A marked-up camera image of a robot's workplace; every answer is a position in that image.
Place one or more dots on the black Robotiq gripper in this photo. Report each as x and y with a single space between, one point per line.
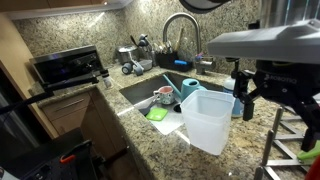
283 83

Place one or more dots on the translucent white plastic container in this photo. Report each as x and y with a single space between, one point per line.
207 121

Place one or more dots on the steel dish rack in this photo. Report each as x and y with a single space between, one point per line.
268 146

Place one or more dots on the stainless steel sink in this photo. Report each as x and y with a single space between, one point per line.
140 91

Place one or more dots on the small spice bottle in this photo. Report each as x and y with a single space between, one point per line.
107 81

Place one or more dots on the green plastic plate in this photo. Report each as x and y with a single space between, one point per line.
310 154

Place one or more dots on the red plastic lid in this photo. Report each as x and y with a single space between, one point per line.
315 171

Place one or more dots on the teal watering can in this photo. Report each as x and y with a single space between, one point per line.
190 86

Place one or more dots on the blue cloth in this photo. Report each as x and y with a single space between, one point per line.
180 62

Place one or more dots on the floral mug pink inside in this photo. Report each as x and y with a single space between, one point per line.
165 96

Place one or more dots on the steel gooseneck faucet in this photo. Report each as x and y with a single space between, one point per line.
198 30

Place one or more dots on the black utensil caddy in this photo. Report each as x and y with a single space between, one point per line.
170 61

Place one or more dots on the green square lid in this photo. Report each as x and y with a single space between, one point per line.
156 114

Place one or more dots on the wooden utensil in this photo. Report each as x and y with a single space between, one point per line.
180 38

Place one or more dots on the grey bowl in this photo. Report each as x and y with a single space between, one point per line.
146 64

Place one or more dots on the black ladle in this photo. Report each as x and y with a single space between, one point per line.
143 40

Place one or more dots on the grey round kitchen gadget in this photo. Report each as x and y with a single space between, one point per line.
127 68

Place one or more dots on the steel pot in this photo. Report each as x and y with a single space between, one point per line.
126 53

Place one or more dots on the wooden base cabinet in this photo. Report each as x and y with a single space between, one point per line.
70 113

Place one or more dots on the black toaster oven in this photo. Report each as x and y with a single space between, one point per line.
66 66

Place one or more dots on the black equipment case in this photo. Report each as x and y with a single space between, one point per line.
43 160

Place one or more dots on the dark steel appliance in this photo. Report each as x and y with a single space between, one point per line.
16 133

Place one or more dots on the black camera stand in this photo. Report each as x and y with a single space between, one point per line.
66 83

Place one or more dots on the wooden wall cabinet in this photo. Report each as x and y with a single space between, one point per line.
50 4

